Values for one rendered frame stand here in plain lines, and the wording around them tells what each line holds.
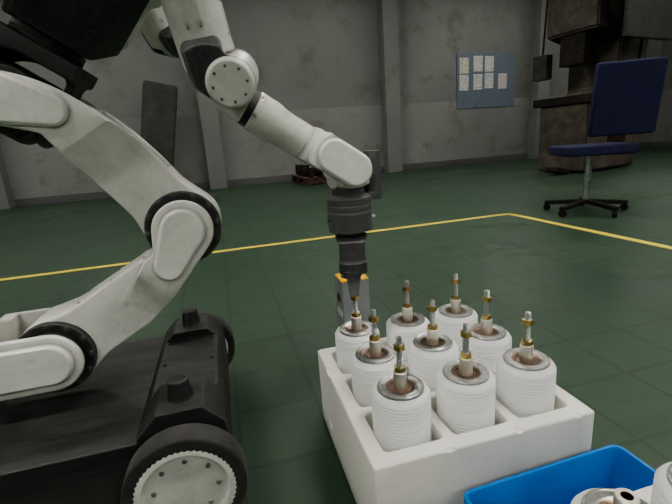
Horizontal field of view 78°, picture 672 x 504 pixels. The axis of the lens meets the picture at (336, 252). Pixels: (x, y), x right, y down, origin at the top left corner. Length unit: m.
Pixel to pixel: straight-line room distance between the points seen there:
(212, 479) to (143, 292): 0.36
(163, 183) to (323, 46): 7.81
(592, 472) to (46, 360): 0.97
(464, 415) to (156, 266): 0.60
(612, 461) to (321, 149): 0.72
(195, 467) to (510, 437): 0.51
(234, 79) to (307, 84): 7.68
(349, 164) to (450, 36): 8.88
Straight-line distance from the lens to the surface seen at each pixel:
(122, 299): 0.93
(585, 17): 6.91
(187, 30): 0.74
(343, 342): 0.89
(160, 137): 7.61
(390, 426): 0.71
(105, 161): 0.88
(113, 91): 8.33
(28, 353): 0.95
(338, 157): 0.76
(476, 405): 0.74
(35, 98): 0.88
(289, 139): 0.77
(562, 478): 0.85
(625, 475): 0.91
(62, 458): 0.89
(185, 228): 0.83
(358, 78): 8.67
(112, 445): 0.87
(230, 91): 0.73
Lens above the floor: 0.64
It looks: 15 degrees down
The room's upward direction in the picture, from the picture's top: 4 degrees counter-clockwise
